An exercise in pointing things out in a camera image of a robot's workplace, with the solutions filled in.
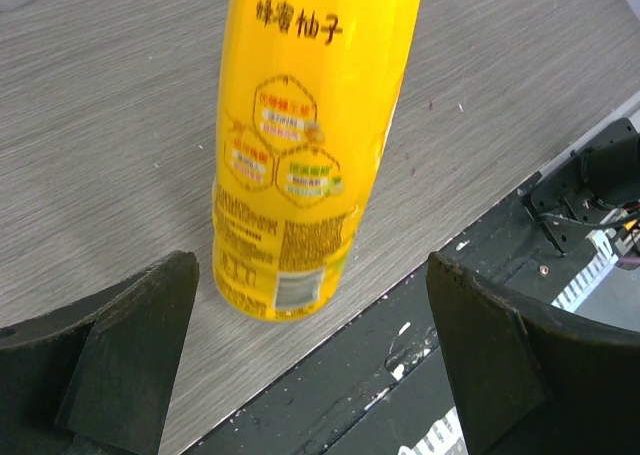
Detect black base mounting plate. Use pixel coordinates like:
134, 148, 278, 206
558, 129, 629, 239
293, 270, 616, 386
190, 116, 639, 454

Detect yellow juice bottle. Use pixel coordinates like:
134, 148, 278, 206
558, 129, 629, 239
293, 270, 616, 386
212, 0, 421, 322

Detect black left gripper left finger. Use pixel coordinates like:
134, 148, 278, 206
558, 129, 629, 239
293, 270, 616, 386
1, 251, 200, 454

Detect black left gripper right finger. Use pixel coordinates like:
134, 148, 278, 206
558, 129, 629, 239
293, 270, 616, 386
426, 252, 639, 454

